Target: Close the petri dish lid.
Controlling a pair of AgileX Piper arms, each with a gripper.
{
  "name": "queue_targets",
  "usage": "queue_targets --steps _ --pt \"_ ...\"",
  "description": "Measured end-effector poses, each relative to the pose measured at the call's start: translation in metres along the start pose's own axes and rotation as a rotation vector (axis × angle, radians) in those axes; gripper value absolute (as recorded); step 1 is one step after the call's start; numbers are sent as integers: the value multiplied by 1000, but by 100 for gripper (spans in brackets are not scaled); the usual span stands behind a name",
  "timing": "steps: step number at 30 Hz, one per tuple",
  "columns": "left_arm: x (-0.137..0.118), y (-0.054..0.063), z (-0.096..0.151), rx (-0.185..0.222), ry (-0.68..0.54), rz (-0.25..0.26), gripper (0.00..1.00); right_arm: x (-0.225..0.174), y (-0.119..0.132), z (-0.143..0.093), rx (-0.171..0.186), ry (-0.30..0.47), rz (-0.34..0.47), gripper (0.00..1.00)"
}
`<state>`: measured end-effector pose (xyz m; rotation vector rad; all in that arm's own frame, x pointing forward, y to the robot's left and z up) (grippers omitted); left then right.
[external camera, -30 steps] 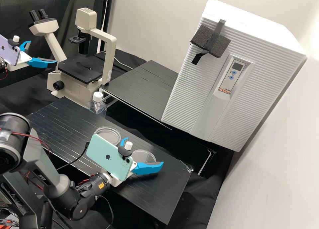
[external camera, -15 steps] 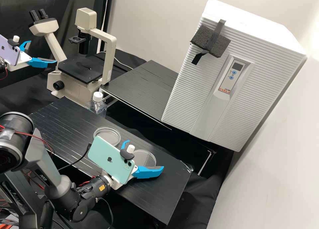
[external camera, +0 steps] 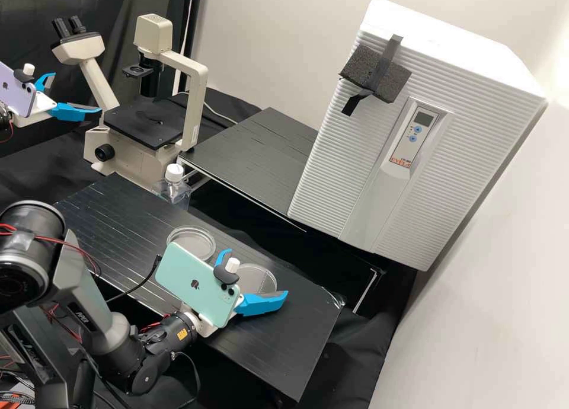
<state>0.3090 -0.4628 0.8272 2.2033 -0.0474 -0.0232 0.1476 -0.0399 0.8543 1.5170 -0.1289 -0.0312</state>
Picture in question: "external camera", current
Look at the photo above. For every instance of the right wrist camera phone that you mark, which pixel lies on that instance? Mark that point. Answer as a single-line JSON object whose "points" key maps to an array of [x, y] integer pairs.
{"points": [[195, 280]]}

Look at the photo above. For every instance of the white incubator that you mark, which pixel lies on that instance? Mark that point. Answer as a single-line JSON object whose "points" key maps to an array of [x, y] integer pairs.
{"points": [[444, 40]]}

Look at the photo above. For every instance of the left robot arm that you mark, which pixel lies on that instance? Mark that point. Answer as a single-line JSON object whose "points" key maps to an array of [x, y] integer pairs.
{"points": [[3, 118]]}

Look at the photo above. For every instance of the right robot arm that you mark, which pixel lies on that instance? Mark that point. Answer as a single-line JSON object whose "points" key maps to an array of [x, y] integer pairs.
{"points": [[84, 293]]}

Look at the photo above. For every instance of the wrist camera phone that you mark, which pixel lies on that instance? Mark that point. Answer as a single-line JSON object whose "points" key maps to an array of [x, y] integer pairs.
{"points": [[195, 280], [15, 93]]}

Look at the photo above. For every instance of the black platform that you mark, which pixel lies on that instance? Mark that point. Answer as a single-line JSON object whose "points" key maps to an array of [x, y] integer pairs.
{"points": [[360, 280], [249, 160], [133, 222]]}

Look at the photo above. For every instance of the cream microscope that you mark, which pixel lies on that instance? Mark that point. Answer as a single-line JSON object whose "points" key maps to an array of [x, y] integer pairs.
{"points": [[195, 98]]}

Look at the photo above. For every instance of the petri dish lid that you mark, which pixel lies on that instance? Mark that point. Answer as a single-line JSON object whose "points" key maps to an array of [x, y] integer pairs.
{"points": [[258, 278]]}

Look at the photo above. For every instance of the white-capped bottle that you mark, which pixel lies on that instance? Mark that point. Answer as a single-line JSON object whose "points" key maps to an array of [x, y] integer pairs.
{"points": [[174, 173]]}

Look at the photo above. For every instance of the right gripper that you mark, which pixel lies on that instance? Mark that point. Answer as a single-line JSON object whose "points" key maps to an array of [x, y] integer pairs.
{"points": [[208, 330]]}

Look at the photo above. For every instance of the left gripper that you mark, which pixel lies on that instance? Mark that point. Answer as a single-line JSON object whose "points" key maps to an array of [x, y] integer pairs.
{"points": [[42, 106]]}

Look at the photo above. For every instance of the petri dish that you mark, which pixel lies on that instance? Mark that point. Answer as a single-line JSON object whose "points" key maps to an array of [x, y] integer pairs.
{"points": [[191, 244]]}

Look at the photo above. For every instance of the incubator door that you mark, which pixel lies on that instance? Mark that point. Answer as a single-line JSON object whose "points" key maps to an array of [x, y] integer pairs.
{"points": [[355, 160]]}

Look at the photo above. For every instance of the left wrist camera phone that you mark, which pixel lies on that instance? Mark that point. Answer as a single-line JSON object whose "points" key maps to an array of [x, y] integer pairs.
{"points": [[15, 93]]}

